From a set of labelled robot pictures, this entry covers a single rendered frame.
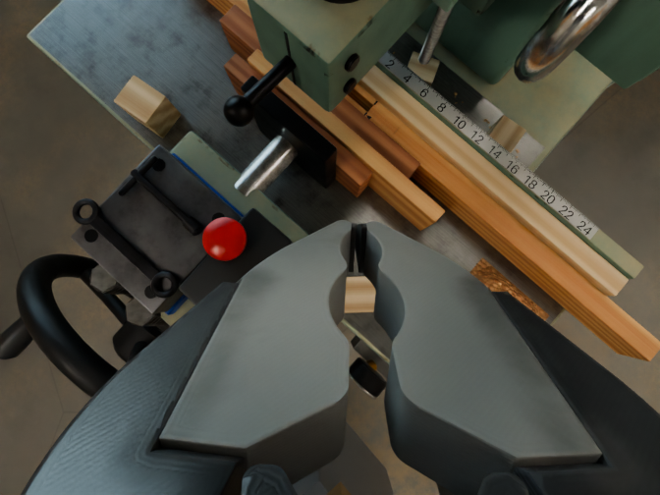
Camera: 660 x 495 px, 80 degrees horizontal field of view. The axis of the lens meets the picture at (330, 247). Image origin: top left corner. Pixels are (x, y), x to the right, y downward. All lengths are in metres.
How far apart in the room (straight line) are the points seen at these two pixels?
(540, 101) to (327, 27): 0.39
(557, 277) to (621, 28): 0.20
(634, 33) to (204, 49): 0.38
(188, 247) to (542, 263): 0.30
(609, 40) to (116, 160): 1.38
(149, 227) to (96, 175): 1.23
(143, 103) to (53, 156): 1.23
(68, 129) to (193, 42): 1.19
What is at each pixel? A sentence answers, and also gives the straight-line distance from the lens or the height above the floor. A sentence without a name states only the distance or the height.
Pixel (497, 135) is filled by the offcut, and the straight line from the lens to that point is 0.53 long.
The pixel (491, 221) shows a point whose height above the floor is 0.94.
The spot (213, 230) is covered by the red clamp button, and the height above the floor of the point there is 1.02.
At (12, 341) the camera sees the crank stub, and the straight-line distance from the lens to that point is 0.49.
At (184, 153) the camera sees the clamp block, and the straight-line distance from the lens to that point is 0.37.
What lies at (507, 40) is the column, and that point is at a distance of 0.52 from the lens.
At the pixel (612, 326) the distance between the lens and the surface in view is 0.43.
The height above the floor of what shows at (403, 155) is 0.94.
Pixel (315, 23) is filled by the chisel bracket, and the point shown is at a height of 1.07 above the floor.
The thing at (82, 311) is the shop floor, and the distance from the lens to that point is 1.52.
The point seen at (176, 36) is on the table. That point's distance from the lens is 0.49.
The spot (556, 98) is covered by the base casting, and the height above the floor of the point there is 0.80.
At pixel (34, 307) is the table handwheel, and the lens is 0.44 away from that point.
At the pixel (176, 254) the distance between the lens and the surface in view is 0.31.
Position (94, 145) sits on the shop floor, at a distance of 1.58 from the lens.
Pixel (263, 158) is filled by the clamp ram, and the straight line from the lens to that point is 0.35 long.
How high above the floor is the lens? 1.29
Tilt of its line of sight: 85 degrees down
